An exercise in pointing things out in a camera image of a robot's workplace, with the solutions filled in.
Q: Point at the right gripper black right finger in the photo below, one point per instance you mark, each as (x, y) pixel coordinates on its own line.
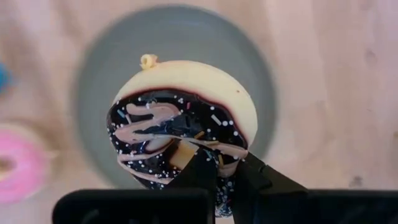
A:
(248, 180)

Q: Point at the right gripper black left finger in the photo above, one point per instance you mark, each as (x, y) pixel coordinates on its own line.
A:
(202, 174)

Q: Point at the large chocolate donut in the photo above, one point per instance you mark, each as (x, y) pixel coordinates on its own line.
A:
(186, 81)

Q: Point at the large pink donut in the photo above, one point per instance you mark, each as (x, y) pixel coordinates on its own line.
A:
(21, 183)

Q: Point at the large blue donut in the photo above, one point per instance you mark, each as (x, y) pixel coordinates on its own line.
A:
(3, 77)

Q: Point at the grey round plate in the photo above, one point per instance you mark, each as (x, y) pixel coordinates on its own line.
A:
(171, 34)

